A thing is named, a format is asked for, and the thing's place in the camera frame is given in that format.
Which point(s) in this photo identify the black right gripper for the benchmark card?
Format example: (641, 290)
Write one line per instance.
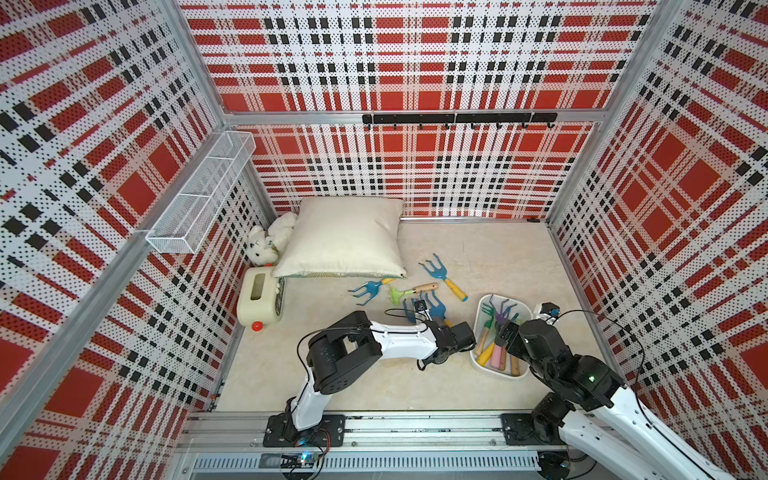
(513, 345)

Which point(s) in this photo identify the dark green hoe wooden handle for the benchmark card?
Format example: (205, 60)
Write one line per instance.
(515, 369)

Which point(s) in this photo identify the purple rake pink handle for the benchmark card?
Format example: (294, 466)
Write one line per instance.
(504, 315)

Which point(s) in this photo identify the green fork rake wooden handle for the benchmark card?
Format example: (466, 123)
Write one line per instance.
(397, 295)

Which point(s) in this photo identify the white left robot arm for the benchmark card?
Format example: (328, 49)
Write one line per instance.
(339, 355)

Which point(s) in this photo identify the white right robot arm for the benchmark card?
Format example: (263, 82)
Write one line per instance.
(590, 408)

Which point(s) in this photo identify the white plastic storage box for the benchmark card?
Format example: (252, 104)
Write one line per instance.
(525, 313)

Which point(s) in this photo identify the cream pillow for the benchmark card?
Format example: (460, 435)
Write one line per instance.
(345, 236)

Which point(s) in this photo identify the cream retro radio clock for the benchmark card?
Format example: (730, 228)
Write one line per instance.
(261, 299)

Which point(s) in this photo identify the white plush toy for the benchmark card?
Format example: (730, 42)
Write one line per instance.
(266, 246)

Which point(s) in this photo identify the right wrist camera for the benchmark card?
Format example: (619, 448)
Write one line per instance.
(547, 311)

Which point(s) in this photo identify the black wall hook rail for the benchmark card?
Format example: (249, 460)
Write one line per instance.
(521, 118)

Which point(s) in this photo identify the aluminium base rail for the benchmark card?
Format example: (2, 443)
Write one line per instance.
(432, 444)

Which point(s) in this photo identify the white wire mesh shelf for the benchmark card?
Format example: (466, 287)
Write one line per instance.
(184, 225)

